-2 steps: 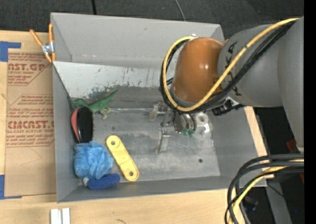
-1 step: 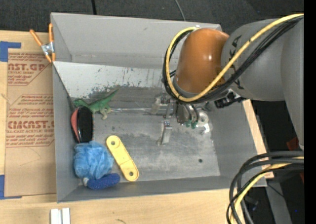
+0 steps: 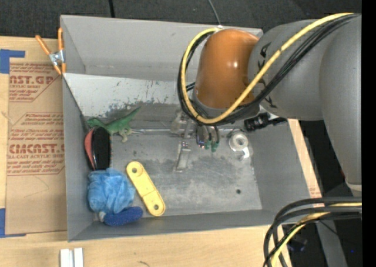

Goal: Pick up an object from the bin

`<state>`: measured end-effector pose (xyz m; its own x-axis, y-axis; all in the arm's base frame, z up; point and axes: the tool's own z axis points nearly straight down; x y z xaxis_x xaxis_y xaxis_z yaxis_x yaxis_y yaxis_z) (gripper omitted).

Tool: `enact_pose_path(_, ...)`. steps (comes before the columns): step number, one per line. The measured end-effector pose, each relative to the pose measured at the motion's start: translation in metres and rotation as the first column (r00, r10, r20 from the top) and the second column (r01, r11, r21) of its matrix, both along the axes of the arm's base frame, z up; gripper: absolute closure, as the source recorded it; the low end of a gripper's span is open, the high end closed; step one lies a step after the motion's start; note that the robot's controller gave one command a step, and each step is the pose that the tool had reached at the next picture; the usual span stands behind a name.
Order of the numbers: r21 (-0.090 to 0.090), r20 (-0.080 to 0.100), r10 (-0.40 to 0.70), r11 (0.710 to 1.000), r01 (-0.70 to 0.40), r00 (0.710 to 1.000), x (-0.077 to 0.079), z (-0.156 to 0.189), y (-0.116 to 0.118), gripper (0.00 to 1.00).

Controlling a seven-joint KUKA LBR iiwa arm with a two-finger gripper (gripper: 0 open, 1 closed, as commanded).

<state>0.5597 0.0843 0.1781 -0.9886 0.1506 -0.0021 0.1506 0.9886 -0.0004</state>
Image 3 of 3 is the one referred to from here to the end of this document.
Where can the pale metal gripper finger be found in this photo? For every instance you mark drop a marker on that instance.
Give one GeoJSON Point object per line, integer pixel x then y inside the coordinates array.
{"type": "Point", "coordinates": [180, 124]}
{"type": "Point", "coordinates": [183, 157]}

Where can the grey metal bin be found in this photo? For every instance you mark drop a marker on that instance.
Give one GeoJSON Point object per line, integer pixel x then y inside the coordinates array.
{"type": "Point", "coordinates": [205, 177]}

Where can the yellow flat oblong piece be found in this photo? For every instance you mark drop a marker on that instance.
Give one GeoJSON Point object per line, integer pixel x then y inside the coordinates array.
{"type": "Point", "coordinates": [145, 188]}

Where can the green toy dinosaur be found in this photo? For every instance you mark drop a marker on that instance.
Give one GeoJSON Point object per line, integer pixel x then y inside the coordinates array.
{"type": "Point", "coordinates": [117, 126]}

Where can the light blue cloth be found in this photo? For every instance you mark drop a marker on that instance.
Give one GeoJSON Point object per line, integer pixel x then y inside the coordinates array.
{"type": "Point", "coordinates": [108, 190]}

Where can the black and red oval case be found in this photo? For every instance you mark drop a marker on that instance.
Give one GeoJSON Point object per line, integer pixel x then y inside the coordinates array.
{"type": "Point", "coordinates": [101, 148]}

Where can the dark blue sponge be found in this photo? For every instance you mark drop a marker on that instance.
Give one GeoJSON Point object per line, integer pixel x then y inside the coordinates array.
{"type": "Point", "coordinates": [124, 217]}

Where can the brown cardboard board, red print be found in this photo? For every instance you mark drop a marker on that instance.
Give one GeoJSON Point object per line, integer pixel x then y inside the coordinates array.
{"type": "Point", "coordinates": [32, 195]}

